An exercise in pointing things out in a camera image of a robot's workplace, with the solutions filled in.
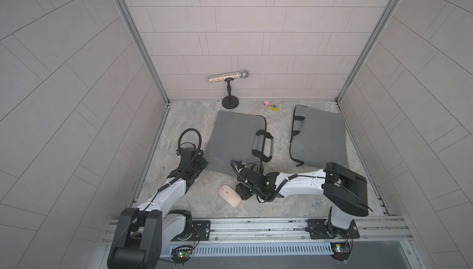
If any pink computer mouse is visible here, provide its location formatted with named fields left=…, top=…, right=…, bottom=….
left=218, top=185, right=241, bottom=207

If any grey laptop bag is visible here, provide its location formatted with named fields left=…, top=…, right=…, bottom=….
left=204, top=110, right=273, bottom=175
left=289, top=105, right=348, bottom=169

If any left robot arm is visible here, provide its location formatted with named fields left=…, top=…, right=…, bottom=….
left=107, top=148, right=208, bottom=269

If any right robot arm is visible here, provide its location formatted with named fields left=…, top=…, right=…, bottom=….
left=230, top=160, right=371, bottom=239

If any black microphone stand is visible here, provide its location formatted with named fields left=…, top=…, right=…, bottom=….
left=222, top=77, right=239, bottom=109

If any left circuit board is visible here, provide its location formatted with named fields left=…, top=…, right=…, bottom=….
left=171, top=245, right=193, bottom=265

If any circuit board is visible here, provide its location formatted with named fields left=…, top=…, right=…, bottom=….
left=171, top=245, right=193, bottom=265
left=330, top=243, right=352, bottom=262

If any glitter microphone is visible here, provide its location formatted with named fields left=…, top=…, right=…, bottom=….
left=208, top=69, right=249, bottom=83

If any right circuit board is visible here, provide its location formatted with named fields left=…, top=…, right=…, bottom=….
left=330, top=243, right=352, bottom=262

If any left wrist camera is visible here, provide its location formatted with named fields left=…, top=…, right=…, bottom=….
left=176, top=147, right=195, bottom=156

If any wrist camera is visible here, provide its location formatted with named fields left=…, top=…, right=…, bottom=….
left=236, top=161, right=246, bottom=172
left=176, top=147, right=195, bottom=156

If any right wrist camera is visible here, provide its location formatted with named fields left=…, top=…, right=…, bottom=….
left=236, top=161, right=246, bottom=172

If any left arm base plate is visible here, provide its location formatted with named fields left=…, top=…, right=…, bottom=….
left=184, top=220, right=211, bottom=241

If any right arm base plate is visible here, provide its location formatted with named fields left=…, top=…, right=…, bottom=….
left=304, top=218, right=360, bottom=239

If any aluminium mounting rail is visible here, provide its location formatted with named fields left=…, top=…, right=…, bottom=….
left=99, top=215, right=407, bottom=247

